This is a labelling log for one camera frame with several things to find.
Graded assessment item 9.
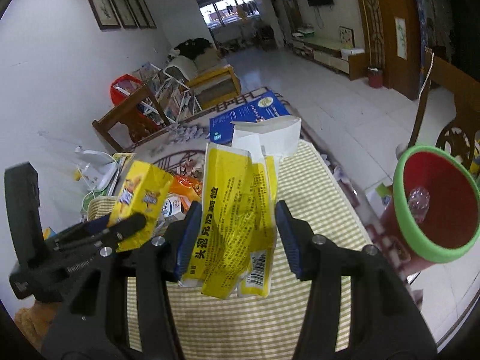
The flat blue box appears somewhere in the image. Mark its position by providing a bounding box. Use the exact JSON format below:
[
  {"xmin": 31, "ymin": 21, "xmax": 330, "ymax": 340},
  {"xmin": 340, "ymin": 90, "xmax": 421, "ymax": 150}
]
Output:
[{"xmin": 209, "ymin": 91, "xmax": 294, "ymax": 146}]

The yellow snack box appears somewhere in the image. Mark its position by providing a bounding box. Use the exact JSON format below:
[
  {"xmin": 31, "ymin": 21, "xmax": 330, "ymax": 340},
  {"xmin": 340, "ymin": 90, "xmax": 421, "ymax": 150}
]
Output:
[{"xmin": 109, "ymin": 160, "xmax": 175, "ymax": 253}]

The window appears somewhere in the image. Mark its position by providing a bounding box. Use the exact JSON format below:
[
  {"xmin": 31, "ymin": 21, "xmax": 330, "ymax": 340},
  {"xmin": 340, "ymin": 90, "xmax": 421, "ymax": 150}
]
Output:
[{"xmin": 199, "ymin": 0, "xmax": 259, "ymax": 27}]

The framed wall picture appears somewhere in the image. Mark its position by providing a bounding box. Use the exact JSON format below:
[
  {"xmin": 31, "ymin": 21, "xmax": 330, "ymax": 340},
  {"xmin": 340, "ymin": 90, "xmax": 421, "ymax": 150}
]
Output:
[
  {"xmin": 121, "ymin": 0, "xmax": 149, "ymax": 29},
  {"xmin": 79, "ymin": 0, "xmax": 121, "ymax": 31},
  {"xmin": 103, "ymin": 0, "xmax": 137, "ymax": 29},
  {"xmin": 134, "ymin": 0, "xmax": 157, "ymax": 29}
]

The hanging scroll picture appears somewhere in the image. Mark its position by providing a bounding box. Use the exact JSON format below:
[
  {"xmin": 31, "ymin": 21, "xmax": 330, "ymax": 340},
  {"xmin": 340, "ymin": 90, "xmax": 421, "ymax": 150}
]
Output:
[{"xmin": 394, "ymin": 17, "xmax": 408, "ymax": 61}]

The carved wooden chair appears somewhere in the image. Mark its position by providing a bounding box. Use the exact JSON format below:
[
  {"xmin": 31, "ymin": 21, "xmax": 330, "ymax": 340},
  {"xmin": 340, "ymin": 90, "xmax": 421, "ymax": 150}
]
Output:
[{"xmin": 407, "ymin": 47, "xmax": 480, "ymax": 181}]

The beige sofa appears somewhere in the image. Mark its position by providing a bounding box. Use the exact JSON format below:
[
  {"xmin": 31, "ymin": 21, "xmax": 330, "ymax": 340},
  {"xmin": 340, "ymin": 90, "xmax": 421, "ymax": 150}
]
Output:
[{"xmin": 167, "ymin": 50, "xmax": 222, "ymax": 79}]

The red bin green rim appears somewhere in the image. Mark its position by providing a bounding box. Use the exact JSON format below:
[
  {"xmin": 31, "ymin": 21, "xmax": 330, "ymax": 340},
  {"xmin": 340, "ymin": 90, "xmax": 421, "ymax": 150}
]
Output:
[{"xmin": 377, "ymin": 145, "xmax": 480, "ymax": 271}]

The dark clothes pile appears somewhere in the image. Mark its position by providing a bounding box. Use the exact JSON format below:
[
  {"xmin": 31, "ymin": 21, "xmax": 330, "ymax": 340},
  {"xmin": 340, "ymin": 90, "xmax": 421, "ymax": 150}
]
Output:
[{"xmin": 174, "ymin": 37, "xmax": 212, "ymax": 57}]

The red bag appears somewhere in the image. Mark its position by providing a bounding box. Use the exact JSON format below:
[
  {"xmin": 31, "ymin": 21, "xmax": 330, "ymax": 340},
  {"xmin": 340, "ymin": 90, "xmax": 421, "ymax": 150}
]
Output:
[{"xmin": 110, "ymin": 74, "xmax": 145, "ymax": 107}]

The orange wrapper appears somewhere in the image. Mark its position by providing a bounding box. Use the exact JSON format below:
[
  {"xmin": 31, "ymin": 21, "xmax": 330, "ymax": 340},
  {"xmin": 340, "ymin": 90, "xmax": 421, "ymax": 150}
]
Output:
[{"xmin": 172, "ymin": 174, "xmax": 203, "ymax": 201}]

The television cabinet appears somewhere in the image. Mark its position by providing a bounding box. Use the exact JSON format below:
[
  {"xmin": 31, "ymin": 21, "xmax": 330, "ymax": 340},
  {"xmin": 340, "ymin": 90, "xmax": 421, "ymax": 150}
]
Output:
[{"xmin": 290, "ymin": 32, "xmax": 370, "ymax": 81}]

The light wooden armchair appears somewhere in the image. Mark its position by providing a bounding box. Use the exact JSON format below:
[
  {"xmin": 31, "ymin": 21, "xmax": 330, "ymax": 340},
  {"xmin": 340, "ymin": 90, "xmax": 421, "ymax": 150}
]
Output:
[{"xmin": 185, "ymin": 65, "xmax": 242, "ymax": 109}]

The white desk lamp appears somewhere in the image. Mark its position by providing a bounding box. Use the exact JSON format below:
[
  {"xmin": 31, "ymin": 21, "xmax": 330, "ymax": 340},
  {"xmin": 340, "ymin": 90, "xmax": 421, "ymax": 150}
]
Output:
[{"xmin": 73, "ymin": 146, "xmax": 121, "ymax": 192}]

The yellow striped cloth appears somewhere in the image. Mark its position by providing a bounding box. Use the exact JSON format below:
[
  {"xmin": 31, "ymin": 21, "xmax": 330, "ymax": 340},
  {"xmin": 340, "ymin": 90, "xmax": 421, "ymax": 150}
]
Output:
[{"xmin": 87, "ymin": 139, "xmax": 372, "ymax": 360}]

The clear plastic bottle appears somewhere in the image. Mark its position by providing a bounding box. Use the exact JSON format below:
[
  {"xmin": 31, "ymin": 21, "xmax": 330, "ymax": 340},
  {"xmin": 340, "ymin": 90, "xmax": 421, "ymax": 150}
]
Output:
[{"xmin": 408, "ymin": 187, "xmax": 431, "ymax": 223}]

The yellow packet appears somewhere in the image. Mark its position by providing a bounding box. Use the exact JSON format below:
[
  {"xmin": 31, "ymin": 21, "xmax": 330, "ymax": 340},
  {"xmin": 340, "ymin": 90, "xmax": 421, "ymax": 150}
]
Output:
[{"xmin": 179, "ymin": 142, "xmax": 280, "ymax": 301}]

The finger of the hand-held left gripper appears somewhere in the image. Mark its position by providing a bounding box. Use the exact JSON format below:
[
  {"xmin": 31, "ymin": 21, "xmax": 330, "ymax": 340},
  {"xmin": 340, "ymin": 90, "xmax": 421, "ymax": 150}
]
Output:
[
  {"xmin": 54, "ymin": 212, "xmax": 148, "ymax": 252},
  {"xmin": 54, "ymin": 214, "xmax": 113, "ymax": 244}
]

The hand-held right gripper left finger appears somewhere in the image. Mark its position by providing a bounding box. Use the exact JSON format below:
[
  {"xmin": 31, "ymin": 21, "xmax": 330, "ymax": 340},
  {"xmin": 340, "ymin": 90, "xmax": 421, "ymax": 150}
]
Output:
[{"xmin": 41, "ymin": 200, "xmax": 203, "ymax": 360}]

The white paper box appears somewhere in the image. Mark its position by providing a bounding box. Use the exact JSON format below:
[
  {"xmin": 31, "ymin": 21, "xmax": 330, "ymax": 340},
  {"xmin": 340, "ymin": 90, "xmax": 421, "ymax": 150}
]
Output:
[{"xmin": 229, "ymin": 115, "xmax": 302, "ymax": 166}]

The white magazine rack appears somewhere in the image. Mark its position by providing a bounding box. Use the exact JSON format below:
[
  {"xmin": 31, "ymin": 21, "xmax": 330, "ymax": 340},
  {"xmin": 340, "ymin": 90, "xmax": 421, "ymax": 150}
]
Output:
[{"xmin": 131, "ymin": 62, "xmax": 203, "ymax": 126}]

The small red trash can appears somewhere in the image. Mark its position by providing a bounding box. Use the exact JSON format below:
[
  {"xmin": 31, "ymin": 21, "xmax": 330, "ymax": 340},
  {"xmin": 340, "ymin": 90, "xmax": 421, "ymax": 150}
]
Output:
[{"xmin": 367, "ymin": 67, "xmax": 384, "ymax": 89}]

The dark wooden chair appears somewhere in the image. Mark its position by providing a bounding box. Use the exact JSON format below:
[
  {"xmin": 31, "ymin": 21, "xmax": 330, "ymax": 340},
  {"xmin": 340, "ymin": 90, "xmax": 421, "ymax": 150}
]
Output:
[{"xmin": 92, "ymin": 84, "xmax": 171, "ymax": 152}]

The wooden lattice partition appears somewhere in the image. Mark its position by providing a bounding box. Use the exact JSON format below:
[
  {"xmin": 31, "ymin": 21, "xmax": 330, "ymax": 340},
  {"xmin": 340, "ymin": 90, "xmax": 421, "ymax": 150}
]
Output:
[{"xmin": 349, "ymin": 0, "xmax": 432, "ymax": 100}]

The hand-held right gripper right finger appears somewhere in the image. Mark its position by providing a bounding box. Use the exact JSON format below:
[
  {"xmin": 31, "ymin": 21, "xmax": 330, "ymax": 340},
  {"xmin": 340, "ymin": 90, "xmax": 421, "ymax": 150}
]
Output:
[{"xmin": 274, "ymin": 199, "xmax": 437, "ymax": 360}]

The small white milk carton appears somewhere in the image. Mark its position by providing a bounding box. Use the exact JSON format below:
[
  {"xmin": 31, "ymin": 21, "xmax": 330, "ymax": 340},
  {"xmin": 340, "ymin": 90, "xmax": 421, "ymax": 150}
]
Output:
[{"xmin": 157, "ymin": 193, "xmax": 192, "ymax": 222}]

